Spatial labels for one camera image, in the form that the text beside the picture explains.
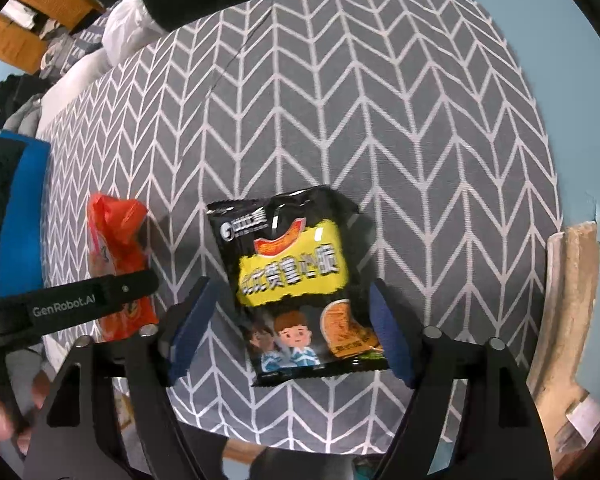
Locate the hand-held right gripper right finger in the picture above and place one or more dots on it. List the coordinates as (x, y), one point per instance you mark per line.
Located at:
(390, 330)

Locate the grey pillow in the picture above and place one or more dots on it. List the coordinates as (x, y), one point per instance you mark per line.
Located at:
(75, 85)

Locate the wooden cabinet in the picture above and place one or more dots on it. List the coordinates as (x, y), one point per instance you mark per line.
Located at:
(60, 5)

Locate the black yellow snack packet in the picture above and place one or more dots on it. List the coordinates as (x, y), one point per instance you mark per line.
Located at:
(290, 270)

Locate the grey plaid bedding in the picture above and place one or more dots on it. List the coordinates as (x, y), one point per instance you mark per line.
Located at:
(87, 40)

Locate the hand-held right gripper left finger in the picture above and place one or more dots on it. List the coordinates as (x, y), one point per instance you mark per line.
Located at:
(195, 325)

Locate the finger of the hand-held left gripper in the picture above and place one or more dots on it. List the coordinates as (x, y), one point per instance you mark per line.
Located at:
(105, 292)

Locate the grey chevron tablecloth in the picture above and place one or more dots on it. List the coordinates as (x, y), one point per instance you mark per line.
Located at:
(380, 135)

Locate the light wooden board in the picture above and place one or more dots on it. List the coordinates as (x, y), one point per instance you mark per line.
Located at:
(560, 310)

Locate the blue cardboard box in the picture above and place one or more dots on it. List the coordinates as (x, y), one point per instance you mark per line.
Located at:
(25, 210)

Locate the orange honeycomb snack bag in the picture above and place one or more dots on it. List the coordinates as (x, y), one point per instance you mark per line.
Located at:
(115, 240)

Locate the grey quilted jacket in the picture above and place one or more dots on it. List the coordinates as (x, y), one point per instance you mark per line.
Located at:
(22, 115)

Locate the black clothes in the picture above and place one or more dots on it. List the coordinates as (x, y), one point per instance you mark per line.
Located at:
(10, 95)

